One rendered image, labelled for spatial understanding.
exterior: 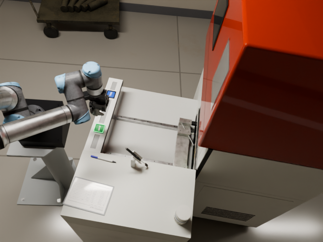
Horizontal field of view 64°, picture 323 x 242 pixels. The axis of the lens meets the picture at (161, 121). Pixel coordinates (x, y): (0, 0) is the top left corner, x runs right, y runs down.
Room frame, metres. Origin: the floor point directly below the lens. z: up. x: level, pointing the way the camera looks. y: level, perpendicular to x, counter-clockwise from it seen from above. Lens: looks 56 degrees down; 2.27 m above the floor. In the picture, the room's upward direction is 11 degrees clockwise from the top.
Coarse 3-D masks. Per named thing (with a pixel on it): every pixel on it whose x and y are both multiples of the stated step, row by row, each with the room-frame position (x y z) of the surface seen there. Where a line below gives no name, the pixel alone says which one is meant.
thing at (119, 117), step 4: (120, 116) 0.94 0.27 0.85; (124, 116) 0.94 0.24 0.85; (120, 120) 0.92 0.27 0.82; (124, 120) 0.92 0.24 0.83; (128, 120) 0.92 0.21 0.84; (132, 120) 0.93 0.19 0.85; (136, 120) 0.93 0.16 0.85; (140, 120) 0.94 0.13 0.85; (144, 120) 0.94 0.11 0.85; (144, 124) 0.93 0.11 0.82; (148, 124) 0.93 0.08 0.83; (152, 124) 0.93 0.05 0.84; (156, 124) 0.93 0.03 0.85; (160, 124) 0.93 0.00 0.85; (164, 124) 0.94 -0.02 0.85; (168, 124) 0.94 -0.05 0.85; (164, 128) 0.93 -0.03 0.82; (168, 128) 0.93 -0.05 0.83; (172, 128) 0.93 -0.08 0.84; (176, 128) 0.93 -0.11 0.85
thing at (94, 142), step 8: (112, 80) 1.13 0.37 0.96; (120, 80) 1.15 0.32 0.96; (112, 88) 1.07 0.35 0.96; (112, 104) 0.94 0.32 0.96; (104, 112) 0.87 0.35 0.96; (112, 112) 0.88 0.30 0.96; (96, 120) 0.81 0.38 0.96; (104, 120) 0.82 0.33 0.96; (88, 136) 0.69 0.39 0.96; (96, 136) 0.70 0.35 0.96; (104, 136) 0.71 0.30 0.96; (88, 144) 0.64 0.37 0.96; (96, 144) 0.65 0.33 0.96
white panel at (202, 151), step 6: (198, 96) 1.25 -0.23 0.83; (198, 102) 1.17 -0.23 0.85; (198, 150) 0.72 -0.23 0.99; (204, 150) 0.63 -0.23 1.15; (210, 150) 0.60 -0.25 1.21; (198, 156) 0.67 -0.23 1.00; (204, 156) 0.60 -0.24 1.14; (198, 162) 0.63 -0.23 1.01; (204, 162) 0.60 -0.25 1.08; (198, 168) 0.60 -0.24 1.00; (198, 174) 0.60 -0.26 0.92
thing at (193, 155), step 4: (196, 116) 1.03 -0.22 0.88; (196, 120) 1.00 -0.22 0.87; (196, 124) 0.94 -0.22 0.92; (196, 128) 0.90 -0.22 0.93; (196, 132) 0.86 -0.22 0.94; (196, 136) 0.83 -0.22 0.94; (196, 140) 0.81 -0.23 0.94; (196, 144) 0.78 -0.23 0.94; (192, 148) 0.80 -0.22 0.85; (196, 148) 0.75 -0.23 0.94; (192, 152) 0.76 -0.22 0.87; (192, 156) 0.74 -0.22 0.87; (192, 160) 0.71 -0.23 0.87; (192, 164) 0.68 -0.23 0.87; (192, 168) 0.66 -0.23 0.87
